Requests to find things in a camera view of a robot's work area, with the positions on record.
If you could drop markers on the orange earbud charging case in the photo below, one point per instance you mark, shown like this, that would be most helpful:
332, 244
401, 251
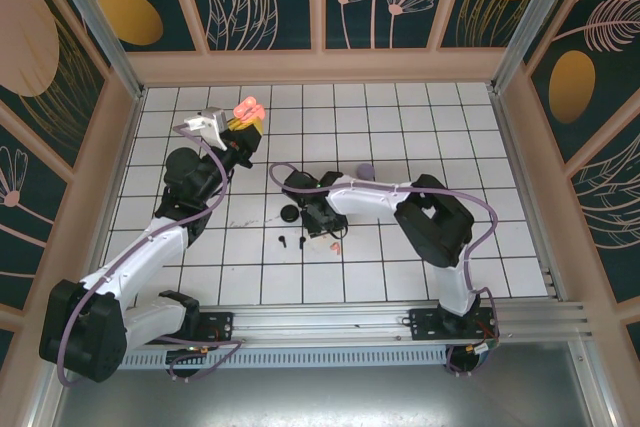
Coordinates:
249, 107

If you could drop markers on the black earbud charging case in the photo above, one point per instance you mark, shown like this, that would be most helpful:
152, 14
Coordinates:
289, 214

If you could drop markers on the orange earbud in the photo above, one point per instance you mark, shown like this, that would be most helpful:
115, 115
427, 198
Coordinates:
335, 248

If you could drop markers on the purple earbud charging case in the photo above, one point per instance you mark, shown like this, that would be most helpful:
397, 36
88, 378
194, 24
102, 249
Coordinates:
366, 171

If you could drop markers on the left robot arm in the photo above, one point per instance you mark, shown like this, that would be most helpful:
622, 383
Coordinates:
150, 262

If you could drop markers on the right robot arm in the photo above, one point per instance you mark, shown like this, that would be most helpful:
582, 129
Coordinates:
370, 197

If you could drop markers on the grey metal sheet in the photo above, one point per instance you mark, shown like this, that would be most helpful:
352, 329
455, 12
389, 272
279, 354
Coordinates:
320, 397

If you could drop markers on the green circuit board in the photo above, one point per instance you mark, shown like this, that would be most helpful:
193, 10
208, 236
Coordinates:
487, 349

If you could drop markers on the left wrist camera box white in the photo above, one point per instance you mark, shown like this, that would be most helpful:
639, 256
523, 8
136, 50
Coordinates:
212, 119

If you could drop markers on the aluminium mounting rail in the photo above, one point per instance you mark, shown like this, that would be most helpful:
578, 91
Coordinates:
320, 319

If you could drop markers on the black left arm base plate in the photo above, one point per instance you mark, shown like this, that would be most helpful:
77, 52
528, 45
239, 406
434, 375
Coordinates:
220, 324

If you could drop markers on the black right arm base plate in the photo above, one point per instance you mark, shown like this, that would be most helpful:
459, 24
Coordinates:
422, 324

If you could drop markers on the aluminium frame post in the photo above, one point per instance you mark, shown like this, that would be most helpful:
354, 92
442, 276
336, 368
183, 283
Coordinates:
532, 22
100, 32

